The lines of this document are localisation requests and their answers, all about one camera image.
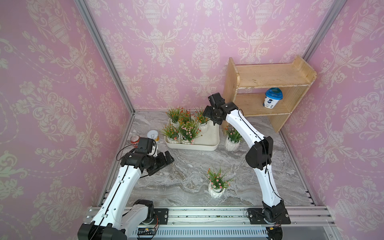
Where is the tall pink flower plant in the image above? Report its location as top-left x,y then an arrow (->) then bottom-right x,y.
179,120 -> 202,145

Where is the red flower plant white pot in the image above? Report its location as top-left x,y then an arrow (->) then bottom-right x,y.
179,108 -> 193,124

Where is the orange flower plant white pot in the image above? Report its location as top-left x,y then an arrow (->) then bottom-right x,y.
167,108 -> 183,129

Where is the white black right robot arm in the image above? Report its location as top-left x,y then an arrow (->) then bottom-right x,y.
203,96 -> 291,224

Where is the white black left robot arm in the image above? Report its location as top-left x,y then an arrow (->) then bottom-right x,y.
78,151 -> 175,240

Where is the cream plastic storage box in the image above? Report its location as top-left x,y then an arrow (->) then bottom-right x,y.
163,121 -> 220,151

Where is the white yellow tin can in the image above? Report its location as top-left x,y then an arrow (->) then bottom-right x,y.
147,130 -> 159,142

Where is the red cola can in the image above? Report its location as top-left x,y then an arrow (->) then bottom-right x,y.
130,135 -> 141,148

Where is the blue lid white tub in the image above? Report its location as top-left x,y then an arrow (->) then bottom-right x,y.
263,88 -> 283,109

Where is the wooden two-tier shelf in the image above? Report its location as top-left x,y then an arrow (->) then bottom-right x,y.
222,56 -> 317,132

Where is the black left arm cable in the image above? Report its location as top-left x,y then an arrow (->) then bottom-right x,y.
89,143 -> 151,240

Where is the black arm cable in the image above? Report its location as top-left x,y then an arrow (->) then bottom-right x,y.
238,109 -> 284,202
89,143 -> 151,240

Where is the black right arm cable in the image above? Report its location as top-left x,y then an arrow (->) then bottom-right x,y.
238,109 -> 284,202

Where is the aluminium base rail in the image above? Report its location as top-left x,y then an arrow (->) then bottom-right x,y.
78,205 -> 343,240

